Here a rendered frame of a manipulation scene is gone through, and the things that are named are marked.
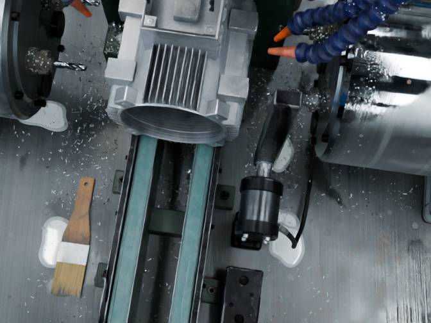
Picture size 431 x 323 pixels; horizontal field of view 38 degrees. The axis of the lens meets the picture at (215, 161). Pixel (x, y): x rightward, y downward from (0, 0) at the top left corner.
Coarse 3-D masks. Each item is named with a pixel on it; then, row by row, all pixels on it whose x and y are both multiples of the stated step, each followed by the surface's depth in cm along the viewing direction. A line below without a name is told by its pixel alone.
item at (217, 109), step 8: (232, 0) 88; (240, 0) 87; (120, 88) 83; (128, 88) 82; (120, 96) 82; (128, 96) 82; (136, 96) 83; (120, 104) 83; (128, 104) 83; (208, 104) 82; (216, 104) 81; (224, 104) 82; (208, 112) 82; (216, 112) 81; (224, 112) 82; (216, 120) 84; (128, 128) 94; (208, 144) 95; (216, 144) 94
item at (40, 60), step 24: (0, 0) 77; (24, 0) 81; (48, 0) 87; (0, 24) 77; (24, 24) 82; (48, 24) 92; (0, 48) 77; (24, 48) 83; (48, 48) 93; (0, 72) 79; (24, 72) 84; (48, 72) 86; (0, 96) 82; (24, 96) 86
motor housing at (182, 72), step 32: (128, 32) 87; (224, 32) 86; (160, 64) 83; (192, 64) 83; (224, 64) 86; (160, 96) 81; (192, 96) 80; (160, 128) 96; (192, 128) 96; (224, 128) 86
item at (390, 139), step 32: (416, 0) 81; (320, 32) 86; (384, 32) 77; (416, 32) 77; (320, 64) 94; (352, 64) 76; (384, 64) 76; (416, 64) 76; (320, 96) 84; (352, 96) 77; (384, 96) 77; (416, 96) 76; (320, 128) 88; (352, 128) 79; (384, 128) 78; (416, 128) 78; (352, 160) 85; (384, 160) 83; (416, 160) 82
